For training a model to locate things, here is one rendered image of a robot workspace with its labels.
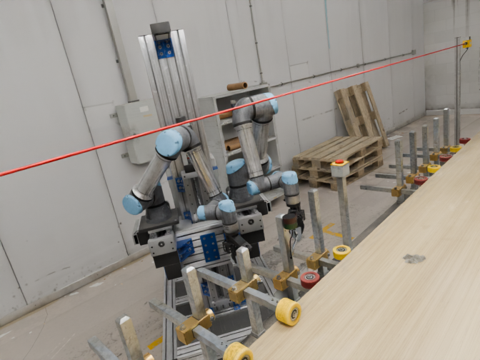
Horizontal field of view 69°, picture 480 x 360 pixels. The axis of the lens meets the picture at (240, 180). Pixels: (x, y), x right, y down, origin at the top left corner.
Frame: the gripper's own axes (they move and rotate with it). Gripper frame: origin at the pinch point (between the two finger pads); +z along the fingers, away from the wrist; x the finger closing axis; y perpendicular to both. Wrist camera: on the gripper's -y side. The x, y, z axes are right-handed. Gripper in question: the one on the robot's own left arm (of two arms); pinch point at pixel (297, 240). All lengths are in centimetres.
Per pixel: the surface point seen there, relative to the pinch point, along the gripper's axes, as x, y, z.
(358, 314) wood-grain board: -36, -50, -1
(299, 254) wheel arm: -0.9, -1.9, 7.3
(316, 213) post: -12.0, -1.9, -15.7
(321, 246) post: -12.3, -1.5, 1.8
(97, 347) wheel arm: 43, -91, -7
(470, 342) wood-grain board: -68, -55, -1
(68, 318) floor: 218, 2, 90
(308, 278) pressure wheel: -14.5, -32.9, -1.1
